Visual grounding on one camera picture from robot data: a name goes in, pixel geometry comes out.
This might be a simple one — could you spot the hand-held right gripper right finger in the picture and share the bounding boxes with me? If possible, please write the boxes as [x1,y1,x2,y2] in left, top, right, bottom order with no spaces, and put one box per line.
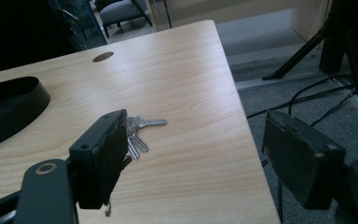
[261,109,347,210]

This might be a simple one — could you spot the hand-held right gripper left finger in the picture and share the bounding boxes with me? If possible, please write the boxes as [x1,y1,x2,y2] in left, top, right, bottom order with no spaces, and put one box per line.
[68,108,133,210]

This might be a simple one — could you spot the silver keys bunch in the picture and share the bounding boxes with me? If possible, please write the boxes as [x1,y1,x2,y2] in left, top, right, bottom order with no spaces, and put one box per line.
[124,115,168,161]

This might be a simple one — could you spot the black oval tray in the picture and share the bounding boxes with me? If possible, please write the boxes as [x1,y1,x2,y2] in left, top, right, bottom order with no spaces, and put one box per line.
[0,76,51,152]

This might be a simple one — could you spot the black metal stand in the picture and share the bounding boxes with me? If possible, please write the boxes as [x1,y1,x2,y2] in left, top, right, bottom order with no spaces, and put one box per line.
[262,0,358,106]

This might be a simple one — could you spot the dark glass cabinet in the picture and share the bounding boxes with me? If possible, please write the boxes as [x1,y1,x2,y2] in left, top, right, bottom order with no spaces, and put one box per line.
[48,0,109,52]

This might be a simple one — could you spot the grey upholstered chair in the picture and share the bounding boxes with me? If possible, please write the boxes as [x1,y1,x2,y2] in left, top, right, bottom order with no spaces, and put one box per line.
[94,0,154,39]

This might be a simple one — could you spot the black floor cable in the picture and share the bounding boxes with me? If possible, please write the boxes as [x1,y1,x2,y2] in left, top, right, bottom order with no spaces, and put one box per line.
[246,84,358,119]
[310,90,358,128]

